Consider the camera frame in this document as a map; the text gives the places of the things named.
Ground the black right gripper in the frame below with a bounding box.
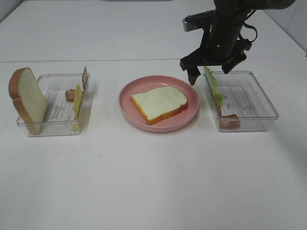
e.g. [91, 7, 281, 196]
[179, 28, 252, 86]

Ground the green lettuce leaf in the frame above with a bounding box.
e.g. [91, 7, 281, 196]
[204, 66, 224, 106]

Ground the bacon strip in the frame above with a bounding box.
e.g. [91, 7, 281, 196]
[214, 93, 241, 130]
[65, 67, 88, 103]

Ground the bread slice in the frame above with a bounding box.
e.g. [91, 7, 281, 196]
[9, 68, 47, 135]
[130, 86, 189, 125]

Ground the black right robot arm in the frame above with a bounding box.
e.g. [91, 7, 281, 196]
[179, 0, 294, 85]

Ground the right clear plastic tray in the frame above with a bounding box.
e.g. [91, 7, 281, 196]
[203, 71, 279, 132]

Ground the clear plastic tray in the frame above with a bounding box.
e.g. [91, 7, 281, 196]
[16, 73, 95, 137]
[203, 71, 279, 132]

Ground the pink round plate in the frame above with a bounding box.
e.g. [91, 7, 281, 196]
[118, 75, 199, 132]

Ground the yellow cheese slice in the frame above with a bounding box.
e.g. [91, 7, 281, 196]
[72, 84, 83, 131]

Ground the left clear plastic tray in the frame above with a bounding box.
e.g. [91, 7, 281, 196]
[16, 73, 95, 137]

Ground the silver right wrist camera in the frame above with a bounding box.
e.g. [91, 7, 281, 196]
[182, 10, 214, 32]

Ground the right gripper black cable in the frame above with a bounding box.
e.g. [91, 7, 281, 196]
[237, 9, 258, 44]

